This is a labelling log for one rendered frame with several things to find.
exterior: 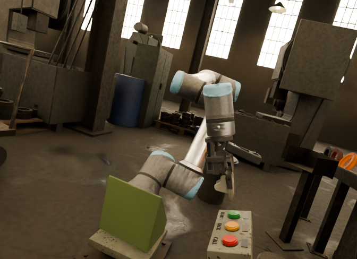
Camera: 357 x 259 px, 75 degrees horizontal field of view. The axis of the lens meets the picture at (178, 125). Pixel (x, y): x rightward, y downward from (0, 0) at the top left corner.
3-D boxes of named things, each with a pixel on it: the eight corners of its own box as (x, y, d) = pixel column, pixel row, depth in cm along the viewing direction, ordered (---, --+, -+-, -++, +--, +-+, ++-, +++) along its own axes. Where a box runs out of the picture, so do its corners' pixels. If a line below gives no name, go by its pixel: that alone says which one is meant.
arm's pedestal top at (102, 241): (87, 245, 118) (88, 238, 117) (120, 215, 149) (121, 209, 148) (143, 272, 110) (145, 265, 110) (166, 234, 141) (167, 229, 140)
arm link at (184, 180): (166, 187, 141) (218, 79, 149) (193, 200, 138) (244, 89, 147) (163, 189, 126) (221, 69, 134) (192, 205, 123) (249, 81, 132)
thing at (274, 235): (280, 228, 198) (308, 148, 185) (305, 251, 173) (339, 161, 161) (261, 227, 191) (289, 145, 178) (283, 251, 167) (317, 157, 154)
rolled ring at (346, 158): (344, 153, 191) (348, 156, 191) (332, 171, 189) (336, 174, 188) (359, 150, 174) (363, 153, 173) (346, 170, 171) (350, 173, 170)
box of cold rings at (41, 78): (67, 110, 429) (74, 63, 414) (109, 124, 402) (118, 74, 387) (-4, 113, 314) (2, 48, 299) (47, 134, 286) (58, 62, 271)
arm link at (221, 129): (235, 119, 78) (232, 122, 69) (236, 134, 78) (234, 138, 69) (208, 121, 81) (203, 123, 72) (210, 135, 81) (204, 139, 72)
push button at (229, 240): (238, 241, 64) (237, 234, 64) (237, 249, 60) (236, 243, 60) (223, 239, 65) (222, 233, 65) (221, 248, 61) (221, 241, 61)
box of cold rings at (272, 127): (268, 160, 434) (281, 119, 420) (275, 174, 354) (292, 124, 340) (214, 144, 454) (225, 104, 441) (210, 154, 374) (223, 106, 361)
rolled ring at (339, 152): (341, 148, 190) (345, 149, 190) (332, 147, 208) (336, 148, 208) (334, 169, 191) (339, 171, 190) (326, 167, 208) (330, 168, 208)
